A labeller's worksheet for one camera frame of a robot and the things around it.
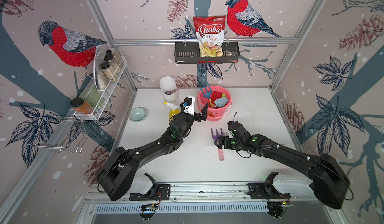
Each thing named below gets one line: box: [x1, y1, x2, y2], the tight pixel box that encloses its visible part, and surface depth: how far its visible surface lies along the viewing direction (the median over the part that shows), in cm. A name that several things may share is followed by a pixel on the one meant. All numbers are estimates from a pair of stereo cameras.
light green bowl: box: [129, 107, 147, 122], surface depth 103 cm
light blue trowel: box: [212, 97, 228, 108], surface depth 100 cm
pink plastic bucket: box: [197, 85, 233, 122], surface depth 100 cm
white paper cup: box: [159, 76, 178, 103], surface depth 108 cm
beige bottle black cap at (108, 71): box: [100, 62, 118, 82], surface depth 78 cm
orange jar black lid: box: [70, 97, 94, 114], surface depth 62 cm
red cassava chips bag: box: [192, 15, 226, 57], surface depth 83 cm
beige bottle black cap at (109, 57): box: [104, 49, 121, 73], surface depth 83 cm
